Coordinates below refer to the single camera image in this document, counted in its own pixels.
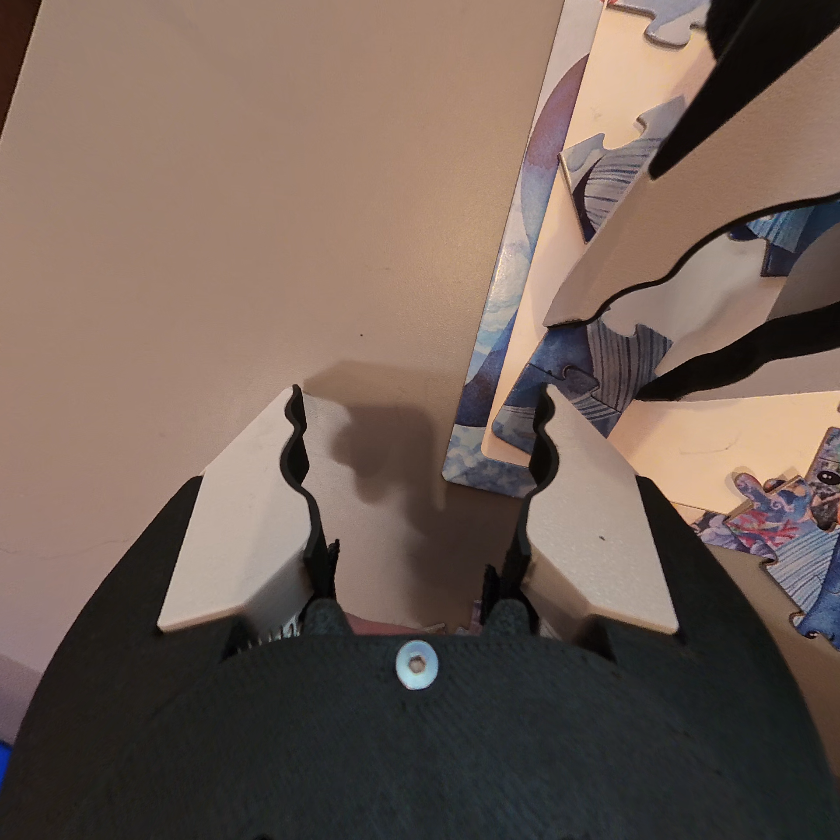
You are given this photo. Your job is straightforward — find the joined blue whale puzzle pieces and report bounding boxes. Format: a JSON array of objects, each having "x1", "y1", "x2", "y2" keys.
[{"x1": 491, "y1": 320, "x2": 673, "y2": 463}]

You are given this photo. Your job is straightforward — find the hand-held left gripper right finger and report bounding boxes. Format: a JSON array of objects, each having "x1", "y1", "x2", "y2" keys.
[{"x1": 482, "y1": 382, "x2": 680, "y2": 637}]

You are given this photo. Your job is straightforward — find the sea print jigsaw puzzle board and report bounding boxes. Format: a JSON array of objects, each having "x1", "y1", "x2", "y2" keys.
[{"x1": 441, "y1": 0, "x2": 840, "y2": 526}]

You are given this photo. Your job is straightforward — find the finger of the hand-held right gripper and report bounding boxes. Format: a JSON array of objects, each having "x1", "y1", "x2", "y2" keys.
[
  {"x1": 637, "y1": 307, "x2": 840, "y2": 403},
  {"x1": 542, "y1": 0, "x2": 840, "y2": 328}
]

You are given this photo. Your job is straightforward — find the pink coral seahorse puzzle piece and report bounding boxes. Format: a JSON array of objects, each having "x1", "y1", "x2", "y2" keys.
[{"x1": 694, "y1": 471, "x2": 818, "y2": 572}]

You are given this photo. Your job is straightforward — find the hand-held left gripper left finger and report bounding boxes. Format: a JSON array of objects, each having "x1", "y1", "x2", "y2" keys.
[{"x1": 156, "y1": 384, "x2": 342, "y2": 636}]

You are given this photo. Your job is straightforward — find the pale striped whale fin piece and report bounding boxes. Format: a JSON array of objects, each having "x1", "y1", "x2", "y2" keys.
[{"x1": 558, "y1": 97, "x2": 685, "y2": 245}]

